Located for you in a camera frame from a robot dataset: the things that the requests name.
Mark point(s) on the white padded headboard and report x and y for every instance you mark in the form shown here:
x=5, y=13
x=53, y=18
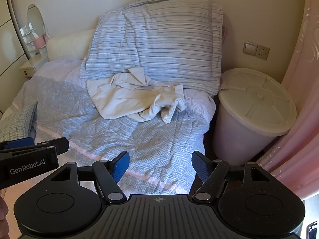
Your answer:
x=67, y=46

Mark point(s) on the grey pillow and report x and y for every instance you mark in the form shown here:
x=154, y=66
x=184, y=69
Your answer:
x=17, y=122

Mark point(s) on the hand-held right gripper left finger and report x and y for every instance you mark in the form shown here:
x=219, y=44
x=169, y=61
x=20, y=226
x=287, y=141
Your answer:
x=121, y=166

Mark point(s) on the blue striped pillow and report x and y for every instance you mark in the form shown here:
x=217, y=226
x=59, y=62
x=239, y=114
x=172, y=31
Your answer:
x=154, y=42

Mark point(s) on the smartphone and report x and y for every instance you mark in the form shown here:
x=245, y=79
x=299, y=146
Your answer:
x=313, y=230

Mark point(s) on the pink curtain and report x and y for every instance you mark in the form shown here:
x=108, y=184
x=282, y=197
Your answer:
x=304, y=104

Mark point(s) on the wall light switch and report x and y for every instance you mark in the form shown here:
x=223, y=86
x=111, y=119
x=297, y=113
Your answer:
x=250, y=48

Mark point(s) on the oval mirror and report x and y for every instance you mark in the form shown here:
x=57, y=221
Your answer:
x=35, y=17

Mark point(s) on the white lidded bin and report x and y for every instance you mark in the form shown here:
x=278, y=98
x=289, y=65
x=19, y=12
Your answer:
x=249, y=104

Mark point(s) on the person's left hand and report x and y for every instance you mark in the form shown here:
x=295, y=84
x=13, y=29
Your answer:
x=3, y=209

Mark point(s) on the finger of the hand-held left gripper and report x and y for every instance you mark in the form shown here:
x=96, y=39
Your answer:
x=20, y=143
x=58, y=145

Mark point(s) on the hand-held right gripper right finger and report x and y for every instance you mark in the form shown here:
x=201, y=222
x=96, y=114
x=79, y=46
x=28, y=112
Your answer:
x=200, y=166

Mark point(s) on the white garment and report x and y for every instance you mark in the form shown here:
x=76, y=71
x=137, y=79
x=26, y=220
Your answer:
x=119, y=97

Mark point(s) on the wall power socket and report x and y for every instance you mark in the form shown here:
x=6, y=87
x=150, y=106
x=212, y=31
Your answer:
x=263, y=52

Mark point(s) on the white tiered shelf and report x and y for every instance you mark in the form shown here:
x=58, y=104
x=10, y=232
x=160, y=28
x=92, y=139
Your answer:
x=28, y=33

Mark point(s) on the white dressing table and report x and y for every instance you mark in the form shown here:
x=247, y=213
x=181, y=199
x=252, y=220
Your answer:
x=32, y=64

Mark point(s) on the cream wardrobe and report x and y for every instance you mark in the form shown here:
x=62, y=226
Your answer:
x=10, y=42

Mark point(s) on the pink cup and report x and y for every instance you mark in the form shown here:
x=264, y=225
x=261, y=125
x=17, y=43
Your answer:
x=39, y=41

